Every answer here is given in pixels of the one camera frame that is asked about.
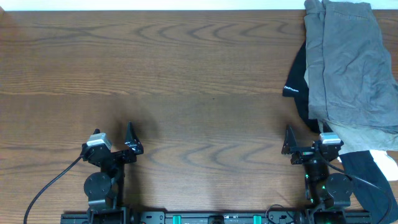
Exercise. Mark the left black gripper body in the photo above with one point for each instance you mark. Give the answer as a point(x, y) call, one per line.
point(126, 159)

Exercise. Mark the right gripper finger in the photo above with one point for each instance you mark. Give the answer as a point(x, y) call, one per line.
point(326, 128)
point(290, 143)

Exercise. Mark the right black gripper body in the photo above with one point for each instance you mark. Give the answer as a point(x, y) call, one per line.
point(303, 155)

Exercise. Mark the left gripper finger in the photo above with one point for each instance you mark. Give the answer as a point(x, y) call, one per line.
point(132, 141)
point(96, 131)

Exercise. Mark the grey shorts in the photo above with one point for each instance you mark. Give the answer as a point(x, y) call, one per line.
point(349, 69)

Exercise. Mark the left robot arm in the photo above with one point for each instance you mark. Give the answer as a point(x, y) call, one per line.
point(104, 189)

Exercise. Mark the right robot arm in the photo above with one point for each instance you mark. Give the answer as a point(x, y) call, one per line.
point(328, 193)

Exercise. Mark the khaki shorts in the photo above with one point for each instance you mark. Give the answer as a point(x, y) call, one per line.
point(358, 138)

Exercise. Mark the black garment with logo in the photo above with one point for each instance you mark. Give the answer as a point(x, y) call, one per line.
point(296, 88)

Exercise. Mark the dark navy garment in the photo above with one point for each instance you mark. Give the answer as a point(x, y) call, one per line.
point(376, 197)

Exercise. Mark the white garment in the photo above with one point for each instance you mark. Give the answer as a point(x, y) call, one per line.
point(370, 164)

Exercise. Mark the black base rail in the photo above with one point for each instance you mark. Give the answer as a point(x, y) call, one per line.
point(271, 216)

